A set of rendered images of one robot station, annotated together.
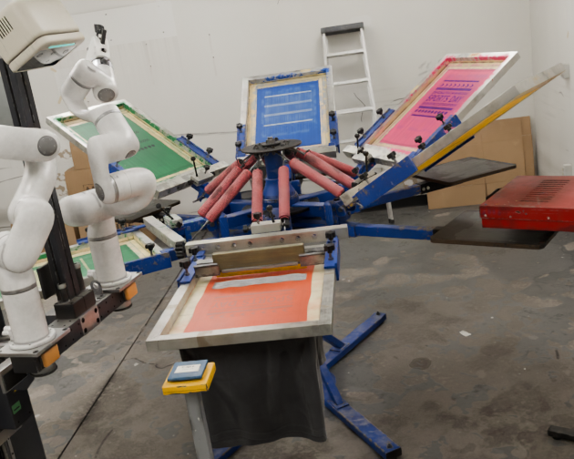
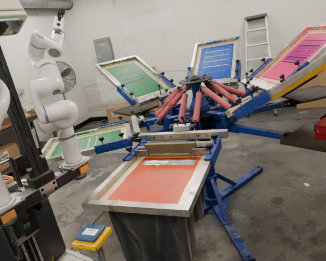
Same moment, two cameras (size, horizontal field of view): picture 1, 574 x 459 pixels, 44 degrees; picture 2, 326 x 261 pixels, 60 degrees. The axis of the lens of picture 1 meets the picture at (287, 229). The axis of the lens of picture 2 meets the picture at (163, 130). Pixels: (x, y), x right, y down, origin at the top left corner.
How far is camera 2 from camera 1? 1.04 m
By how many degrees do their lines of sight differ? 16
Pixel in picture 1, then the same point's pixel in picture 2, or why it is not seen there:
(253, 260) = (166, 149)
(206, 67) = (189, 39)
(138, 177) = (62, 106)
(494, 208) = (324, 127)
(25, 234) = not seen: outside the picture
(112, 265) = (70, 154)
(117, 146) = (44, 87)
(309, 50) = (238, 29)
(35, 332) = not seen: outside the picture
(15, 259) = not seen: outside the picture
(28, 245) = not seen: outside the picture
